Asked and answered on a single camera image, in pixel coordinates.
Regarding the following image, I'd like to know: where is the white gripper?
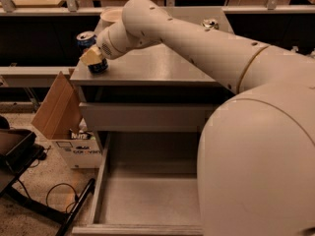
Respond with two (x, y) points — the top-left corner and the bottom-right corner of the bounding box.
(80, 20), (157, 66)

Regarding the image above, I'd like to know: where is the blue pepsi can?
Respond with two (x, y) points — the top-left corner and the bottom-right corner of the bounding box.
(77, 31), (108, 74)

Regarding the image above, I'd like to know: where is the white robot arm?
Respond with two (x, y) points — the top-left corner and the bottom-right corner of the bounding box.
(80, 0), (315, 236)

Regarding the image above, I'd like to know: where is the closed grey top drawer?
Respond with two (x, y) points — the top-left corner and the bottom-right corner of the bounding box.
(80, 103), (217, 132)

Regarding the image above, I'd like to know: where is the grey drawer cabinet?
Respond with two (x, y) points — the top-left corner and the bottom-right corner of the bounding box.
(70, 6), (237, 155)

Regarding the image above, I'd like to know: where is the green white soda can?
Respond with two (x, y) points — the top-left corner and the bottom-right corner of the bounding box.
(202, 19), (219, 30)

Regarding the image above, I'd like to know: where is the open grey middle drawer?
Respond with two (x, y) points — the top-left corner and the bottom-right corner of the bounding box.
(72, 132), (203, 236)

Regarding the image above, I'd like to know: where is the white ceramic bowl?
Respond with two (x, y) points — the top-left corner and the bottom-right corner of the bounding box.
(100, 8), (122, 28)

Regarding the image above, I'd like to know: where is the open cardboard box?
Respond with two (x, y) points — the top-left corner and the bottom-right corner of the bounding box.
(31, 72), (101, 169)

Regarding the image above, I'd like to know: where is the black chair base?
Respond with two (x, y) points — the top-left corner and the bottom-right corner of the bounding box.
(0, 113), (97, 236)

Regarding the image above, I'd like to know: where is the grey metal rail shelf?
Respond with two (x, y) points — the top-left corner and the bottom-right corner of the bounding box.
(0, 66), (75, 88)

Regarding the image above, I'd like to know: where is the black floor cable left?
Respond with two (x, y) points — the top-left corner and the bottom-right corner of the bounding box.
(44, 182), (80, 214)

